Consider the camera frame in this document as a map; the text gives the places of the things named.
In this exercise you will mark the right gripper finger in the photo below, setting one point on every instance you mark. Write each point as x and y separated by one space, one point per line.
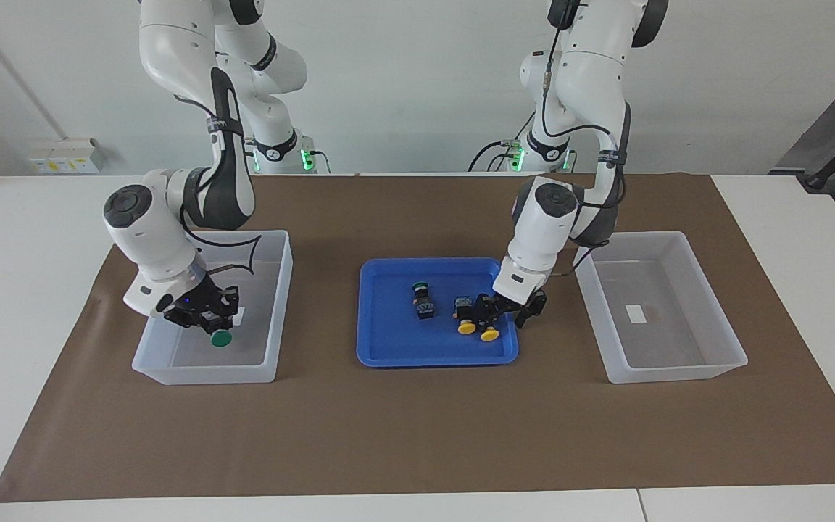
209 322
230 304

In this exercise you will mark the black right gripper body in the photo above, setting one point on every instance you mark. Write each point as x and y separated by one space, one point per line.
189 308

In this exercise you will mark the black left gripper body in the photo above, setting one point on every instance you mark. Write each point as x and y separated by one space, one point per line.
515 304

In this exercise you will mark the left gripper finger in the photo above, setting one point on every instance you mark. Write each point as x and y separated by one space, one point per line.
531 312
488 310

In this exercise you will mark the yellow push button switch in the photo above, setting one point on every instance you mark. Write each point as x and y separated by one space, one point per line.
491 335
466 319

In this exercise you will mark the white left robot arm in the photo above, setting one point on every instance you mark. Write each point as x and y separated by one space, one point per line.
577 80

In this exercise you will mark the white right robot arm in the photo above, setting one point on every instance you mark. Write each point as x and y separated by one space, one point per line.
171 43

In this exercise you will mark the plain white label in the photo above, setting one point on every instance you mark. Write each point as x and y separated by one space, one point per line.
240 316

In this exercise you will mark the translucent white plastic box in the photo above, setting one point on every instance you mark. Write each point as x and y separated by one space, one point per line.
678 348
185 362

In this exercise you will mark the blue plastic tray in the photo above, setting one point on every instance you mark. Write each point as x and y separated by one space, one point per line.
388 341

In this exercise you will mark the brown table mat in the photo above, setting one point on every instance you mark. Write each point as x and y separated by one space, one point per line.
417 435

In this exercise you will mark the white wall socket strip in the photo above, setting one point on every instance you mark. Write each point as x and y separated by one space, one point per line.
66 156

